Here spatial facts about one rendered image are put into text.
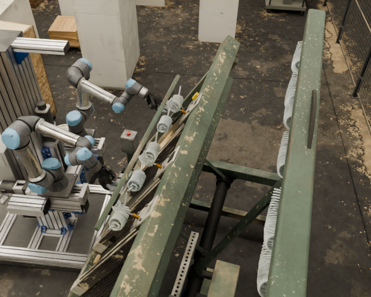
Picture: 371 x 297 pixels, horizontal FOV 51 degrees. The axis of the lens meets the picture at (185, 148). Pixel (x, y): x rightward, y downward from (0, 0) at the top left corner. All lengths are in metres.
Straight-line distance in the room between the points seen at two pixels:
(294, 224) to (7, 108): 2.04
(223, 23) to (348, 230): 3.69
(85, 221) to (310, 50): 2.52
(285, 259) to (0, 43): 2.01
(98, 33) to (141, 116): 1.14
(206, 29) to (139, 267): 5.34
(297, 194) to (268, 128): 3.63
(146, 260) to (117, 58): 3.97
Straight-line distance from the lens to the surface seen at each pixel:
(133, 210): 2.16
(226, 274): 1.59
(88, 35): 5.12
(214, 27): 6.42
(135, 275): 1.42
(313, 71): 1.93
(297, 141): 1.52
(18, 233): 3.85
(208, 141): 2.21
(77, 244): 3.62
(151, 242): 1.49
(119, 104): 2.75
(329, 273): 3.85
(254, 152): 4.60
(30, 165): 2.62
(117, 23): 4.93
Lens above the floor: 3.20
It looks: 45 degrees down
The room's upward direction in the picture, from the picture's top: 1 degrees clockwise
